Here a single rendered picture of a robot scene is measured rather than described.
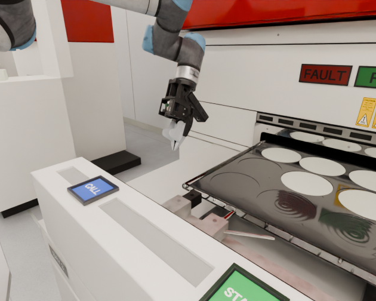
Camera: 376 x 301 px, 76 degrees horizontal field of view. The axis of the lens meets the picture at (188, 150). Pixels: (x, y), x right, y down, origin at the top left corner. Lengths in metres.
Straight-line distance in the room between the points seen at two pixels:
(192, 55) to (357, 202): 0.56
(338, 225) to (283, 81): 0.44
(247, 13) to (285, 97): 0.25
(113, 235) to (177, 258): 0.08
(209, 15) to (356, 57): 0.42
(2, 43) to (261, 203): 0.66
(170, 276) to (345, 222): 0.32
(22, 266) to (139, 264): 1.57
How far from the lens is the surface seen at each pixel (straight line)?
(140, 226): 0.32
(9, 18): 0.73
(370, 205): 0.55
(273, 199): 0.49
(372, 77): 0.71
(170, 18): 0.71
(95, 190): 0.39
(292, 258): 0.50
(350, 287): 0.49
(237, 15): 0.79
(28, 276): 1.74
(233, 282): 0.25
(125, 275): 0.27
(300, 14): 0.71
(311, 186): 0.56
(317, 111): 0.75
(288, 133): 0.77
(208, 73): 0.91
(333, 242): 0.43
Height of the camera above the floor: 1.16
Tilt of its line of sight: 23 degrees down
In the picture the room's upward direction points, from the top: straight up
